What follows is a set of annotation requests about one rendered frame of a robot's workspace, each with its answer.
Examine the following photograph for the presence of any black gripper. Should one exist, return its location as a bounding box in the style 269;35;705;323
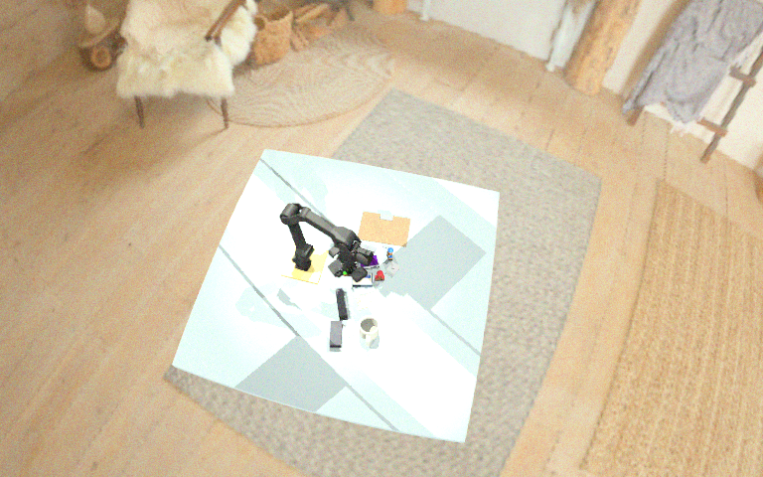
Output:
328;246;368;283

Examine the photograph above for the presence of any purple ink pad in grey tin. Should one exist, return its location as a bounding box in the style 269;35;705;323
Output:
359;254;380;269

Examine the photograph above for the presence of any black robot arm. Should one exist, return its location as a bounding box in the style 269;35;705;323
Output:
279;203;374;279

